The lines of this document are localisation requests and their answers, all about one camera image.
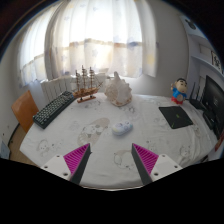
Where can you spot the cartoon boy figurine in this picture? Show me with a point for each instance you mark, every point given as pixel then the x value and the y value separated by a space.
pixel 179 93

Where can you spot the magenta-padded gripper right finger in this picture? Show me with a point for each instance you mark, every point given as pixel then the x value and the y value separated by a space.
pixel 146 160

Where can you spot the black mouse pad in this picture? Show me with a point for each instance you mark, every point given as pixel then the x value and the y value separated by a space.
pixel 175 117

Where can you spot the wooden model sailing ship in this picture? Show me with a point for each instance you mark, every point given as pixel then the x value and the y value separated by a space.
pixel 86 90

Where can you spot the white wall shelf unit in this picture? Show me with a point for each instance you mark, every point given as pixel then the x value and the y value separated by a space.
pixel 203 50

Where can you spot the black keyboard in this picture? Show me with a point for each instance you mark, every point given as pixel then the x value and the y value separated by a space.
pixel 53 109

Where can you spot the black monitor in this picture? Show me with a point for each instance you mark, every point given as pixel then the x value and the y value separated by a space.
pixel 214 100

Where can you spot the large white conch shell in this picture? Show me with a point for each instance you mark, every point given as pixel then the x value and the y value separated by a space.
pixel 118 91

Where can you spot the orange wooden chair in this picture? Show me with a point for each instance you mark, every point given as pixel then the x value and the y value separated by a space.
pixel 24 109

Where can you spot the white star-print curtain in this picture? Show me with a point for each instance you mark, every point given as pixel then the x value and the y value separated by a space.
pixel 100 33

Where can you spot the white cartoon-print computer mouse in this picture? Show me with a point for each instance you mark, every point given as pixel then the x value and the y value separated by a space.
pixel 122 128

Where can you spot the white printed tablecloth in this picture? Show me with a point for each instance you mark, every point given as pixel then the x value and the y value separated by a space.
pixel 110 150

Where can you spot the black router with antennas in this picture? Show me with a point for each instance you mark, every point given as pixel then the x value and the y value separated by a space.
pixel 197 103

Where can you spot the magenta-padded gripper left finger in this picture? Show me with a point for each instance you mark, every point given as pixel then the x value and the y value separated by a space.
pixel 75 159

